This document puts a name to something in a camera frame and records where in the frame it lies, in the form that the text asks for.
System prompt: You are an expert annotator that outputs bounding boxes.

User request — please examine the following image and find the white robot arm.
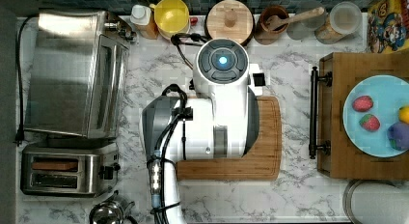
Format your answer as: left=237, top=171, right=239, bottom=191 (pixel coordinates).
left=140, top=39, right=259, bottom=224

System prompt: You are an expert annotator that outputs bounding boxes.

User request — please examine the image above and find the black toaster lever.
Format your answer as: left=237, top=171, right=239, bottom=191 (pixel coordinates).
left=98, top=163, right=121, bottom=181

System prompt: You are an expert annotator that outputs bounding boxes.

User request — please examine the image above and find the stainless steel toaster oven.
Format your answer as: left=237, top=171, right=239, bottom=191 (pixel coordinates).
left=24, top=10, right=136, bottom=139

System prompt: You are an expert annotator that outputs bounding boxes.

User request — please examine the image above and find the silver two-slot toaster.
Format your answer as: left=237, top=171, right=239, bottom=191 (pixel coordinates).
left=20, top=143, right=121, bottom=197

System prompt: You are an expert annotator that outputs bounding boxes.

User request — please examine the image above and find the bamboo cutting board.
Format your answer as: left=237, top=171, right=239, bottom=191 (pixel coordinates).
left=177, top=97, right=282, bottom=181

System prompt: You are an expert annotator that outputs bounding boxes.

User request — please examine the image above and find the round wooden lid canister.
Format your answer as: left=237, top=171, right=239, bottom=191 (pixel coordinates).
left=204, top=0, right=255, bottom=46

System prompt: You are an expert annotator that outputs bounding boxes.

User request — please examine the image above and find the brown jar with spoon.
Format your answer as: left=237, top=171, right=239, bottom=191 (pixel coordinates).
left=254, top=5, right=289, bottom=45

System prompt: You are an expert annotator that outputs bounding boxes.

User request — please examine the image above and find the yellow mug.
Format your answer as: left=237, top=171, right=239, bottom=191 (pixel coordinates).
left=150, top=0, right=190, bottom=40

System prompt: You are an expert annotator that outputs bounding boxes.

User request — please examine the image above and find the wooden spoon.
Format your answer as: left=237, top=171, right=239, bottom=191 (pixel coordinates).
left=266, top=7, right=325, bottom=30

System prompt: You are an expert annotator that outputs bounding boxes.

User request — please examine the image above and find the white-capped amber bottle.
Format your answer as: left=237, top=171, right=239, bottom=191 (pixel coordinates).
left=130, top=5, right=158, bottom=40

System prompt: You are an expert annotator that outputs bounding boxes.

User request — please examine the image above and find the steel pot with lid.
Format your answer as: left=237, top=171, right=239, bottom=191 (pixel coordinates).
left=89, top=190, right=138, bottom=224

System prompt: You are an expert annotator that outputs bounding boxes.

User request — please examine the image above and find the wooden drawer box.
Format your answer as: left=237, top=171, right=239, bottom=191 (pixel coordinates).
left=316, top=52, right=409, bottom=181

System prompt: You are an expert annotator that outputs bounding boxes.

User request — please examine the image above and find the red toy strawberry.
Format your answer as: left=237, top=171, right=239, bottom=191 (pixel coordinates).
left=359, top=114, right=380, bottom=131
left=352, top=96, right=373, bottom=112

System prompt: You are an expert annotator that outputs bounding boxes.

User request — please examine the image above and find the brown toast slice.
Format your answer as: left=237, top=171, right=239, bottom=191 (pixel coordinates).
left=31, top=161, right=78, bottom=172

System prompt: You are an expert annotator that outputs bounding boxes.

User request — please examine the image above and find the glass jar frosted lid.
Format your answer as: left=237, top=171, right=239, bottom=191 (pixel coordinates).
left=314, top=1, right=362, bottom=44

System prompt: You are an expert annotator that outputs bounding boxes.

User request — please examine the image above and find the light blue plate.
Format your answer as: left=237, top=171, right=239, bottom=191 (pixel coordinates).
left=342, top=75, right=409, bottom=158

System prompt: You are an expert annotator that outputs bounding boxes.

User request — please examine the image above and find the purple toy fruit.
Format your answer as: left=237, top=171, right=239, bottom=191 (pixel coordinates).
left=387, top=122, right=409, bottom=151

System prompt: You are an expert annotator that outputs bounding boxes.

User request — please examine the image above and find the yellow toy fruit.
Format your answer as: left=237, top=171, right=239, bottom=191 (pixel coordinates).
left=398, top=105, right=409, bottom=124

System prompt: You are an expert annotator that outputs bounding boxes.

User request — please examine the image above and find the cereal box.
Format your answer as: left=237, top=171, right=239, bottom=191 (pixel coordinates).
left=367, top=0, right=409, bottom=54

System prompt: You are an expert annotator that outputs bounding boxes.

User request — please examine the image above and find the black drawer handle bar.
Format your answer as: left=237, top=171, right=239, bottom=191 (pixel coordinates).
left=309, top=67, right=333, bottom=159

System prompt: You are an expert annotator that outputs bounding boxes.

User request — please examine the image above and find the black toaster oven cord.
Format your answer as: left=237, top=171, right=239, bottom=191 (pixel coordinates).
left=14, top=16, right=39, bottom=147

